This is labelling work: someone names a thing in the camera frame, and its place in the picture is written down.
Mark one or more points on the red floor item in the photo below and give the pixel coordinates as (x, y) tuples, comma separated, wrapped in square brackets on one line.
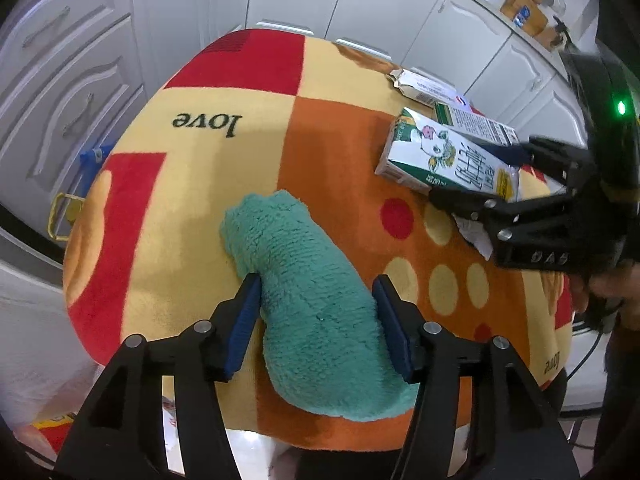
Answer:
[(55, 430)]

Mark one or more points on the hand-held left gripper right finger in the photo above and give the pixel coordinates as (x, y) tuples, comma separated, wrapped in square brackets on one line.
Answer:
[(395, 330)]

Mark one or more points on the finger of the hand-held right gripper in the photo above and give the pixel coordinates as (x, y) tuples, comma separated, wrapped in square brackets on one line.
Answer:
[(555, 160), (465, 202)]

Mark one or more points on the printed checkered blanket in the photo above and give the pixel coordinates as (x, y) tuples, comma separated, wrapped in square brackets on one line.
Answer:
[(210, 200)]

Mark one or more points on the flat white cardboard box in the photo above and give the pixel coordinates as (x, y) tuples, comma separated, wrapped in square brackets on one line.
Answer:
[(425, 87)]

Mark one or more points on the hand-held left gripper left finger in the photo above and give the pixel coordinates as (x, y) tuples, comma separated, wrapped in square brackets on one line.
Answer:
[(240, 330)]

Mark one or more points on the crumpled white paper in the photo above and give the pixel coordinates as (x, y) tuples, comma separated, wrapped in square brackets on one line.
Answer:
[(475, 240)]

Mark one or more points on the green and white carton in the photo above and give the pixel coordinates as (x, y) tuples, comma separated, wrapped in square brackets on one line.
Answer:
[(475, 122)]

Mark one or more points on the green fluffy cloth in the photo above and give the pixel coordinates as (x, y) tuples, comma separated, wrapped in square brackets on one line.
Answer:
[(310, 310)]

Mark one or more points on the wooden cutting board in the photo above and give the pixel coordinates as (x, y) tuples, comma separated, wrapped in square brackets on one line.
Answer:
[(522, 10)]

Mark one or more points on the person's right hand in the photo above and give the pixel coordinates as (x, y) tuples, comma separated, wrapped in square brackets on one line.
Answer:
[(579, 295)]

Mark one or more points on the floral white milk carton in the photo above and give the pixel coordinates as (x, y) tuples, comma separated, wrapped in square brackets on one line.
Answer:
[(440, 155)]

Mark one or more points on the wooden knife block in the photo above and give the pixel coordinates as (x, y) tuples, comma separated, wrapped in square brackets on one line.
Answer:
[(554, 35)]

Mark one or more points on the person's right forearm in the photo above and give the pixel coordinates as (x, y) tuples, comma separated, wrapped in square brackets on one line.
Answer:
[(622, 390)]

